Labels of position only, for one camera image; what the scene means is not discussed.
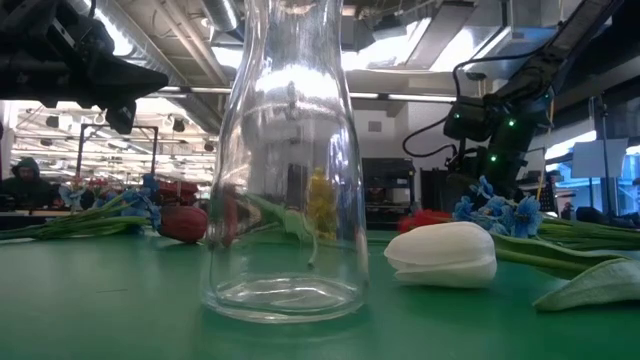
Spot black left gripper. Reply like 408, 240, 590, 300
29, 0, 169, 135

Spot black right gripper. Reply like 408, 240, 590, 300
448, 92, 552, 200

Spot blue artificial flower bunch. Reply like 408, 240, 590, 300
452, 174, 640, 252
0, 173, 163, 241

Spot dark red artificial tulip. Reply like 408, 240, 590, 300
158, 192, 321, 269
397, 208, 454, 235

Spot white artificial tulip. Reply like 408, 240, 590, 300
383, 220, 640, 313

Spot yellow glass vase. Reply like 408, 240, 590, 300
305, 167, 340, 242

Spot clear glass vase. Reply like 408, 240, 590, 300
201, 0, 372, 325

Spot black panel chair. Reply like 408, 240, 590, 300
419, 167, 454, 212

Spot linear ceiling light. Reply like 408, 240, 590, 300
158, 85, 234, 97
349, 92, 457, 105

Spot black cabinet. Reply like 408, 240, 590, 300
362, 157, 417, 225

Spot white sign sheet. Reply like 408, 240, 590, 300
571, 138, 629, 179

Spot black office chair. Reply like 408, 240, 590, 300
574, 205, 609, 229

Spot person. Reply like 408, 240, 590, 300
0, 156, 57, 212

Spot black stand pole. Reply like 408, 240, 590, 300
597, 94, 617, 216

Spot green table mat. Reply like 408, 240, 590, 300
0, 229, 640, 360

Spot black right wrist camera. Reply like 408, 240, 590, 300
443, 96, 494, 143

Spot yellow hanging cable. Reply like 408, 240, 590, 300
535, 97, 556, 202

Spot large silver spiral duct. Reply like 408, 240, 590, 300
69, 0, 224, 134

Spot black rig frame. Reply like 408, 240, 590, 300
74, 123, 160, 179

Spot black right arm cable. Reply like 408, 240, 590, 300
402, 47, 549, 160

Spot small silver ceiling duct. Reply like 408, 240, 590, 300
199, 0, 242, 34

